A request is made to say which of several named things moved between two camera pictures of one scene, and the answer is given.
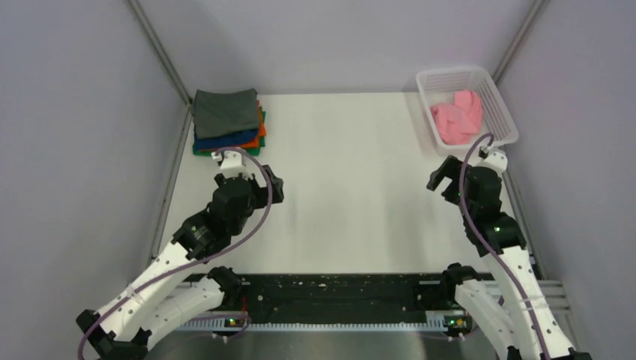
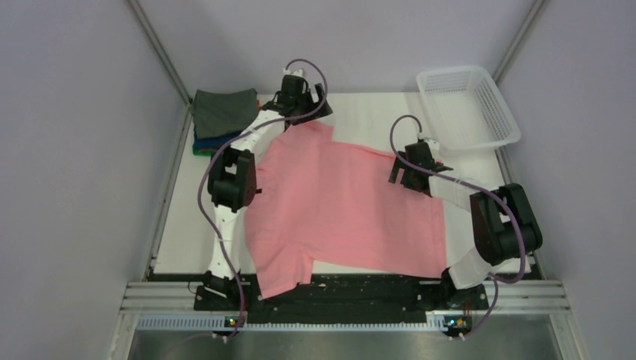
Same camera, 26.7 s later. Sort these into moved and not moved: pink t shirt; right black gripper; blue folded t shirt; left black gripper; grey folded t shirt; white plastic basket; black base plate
Moved: pink t shirt; left black gripper; right black gripper
Not moved: white plastic basket; blue folded t shirt; black base plate; grey folded t shirt
